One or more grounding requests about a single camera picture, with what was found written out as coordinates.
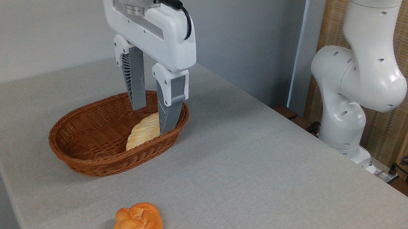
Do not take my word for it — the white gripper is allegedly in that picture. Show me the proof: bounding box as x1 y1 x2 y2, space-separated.
82 0 206 139

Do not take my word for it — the pale twisted bread loaf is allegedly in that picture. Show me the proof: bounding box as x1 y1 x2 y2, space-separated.
125 108 165 156

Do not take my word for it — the orange knotted bread roll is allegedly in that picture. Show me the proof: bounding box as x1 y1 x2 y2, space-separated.
113 198 167 229

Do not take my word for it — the brown wicker basket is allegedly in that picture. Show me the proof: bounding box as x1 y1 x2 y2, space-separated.
43 75 192 191

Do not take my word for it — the brown wooden base board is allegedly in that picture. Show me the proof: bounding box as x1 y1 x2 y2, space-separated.
269 104 323 136

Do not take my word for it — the grey tablecloth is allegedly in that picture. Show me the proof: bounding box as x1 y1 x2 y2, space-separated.
0 31 408 229

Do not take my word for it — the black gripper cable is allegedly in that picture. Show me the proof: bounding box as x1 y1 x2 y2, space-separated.
147 0 197 42

